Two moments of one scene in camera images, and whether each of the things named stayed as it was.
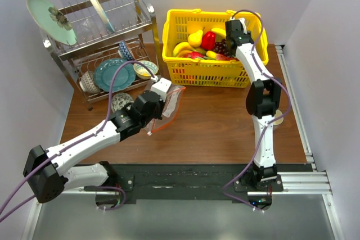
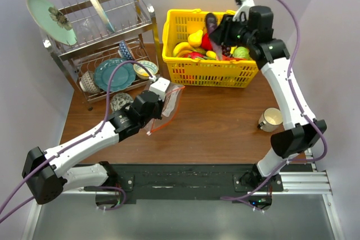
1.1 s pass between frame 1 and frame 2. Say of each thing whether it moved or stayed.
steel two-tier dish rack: stayed
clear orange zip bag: stayed
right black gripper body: moved
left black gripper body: stayed
